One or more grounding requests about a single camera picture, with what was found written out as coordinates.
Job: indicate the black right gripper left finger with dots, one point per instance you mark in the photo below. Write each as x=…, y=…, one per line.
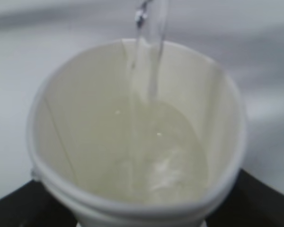
x=32, y=206

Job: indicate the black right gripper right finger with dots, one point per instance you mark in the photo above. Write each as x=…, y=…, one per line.
x=250, y=204

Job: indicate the white paper cup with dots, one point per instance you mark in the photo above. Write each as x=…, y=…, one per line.
x=117, y=157

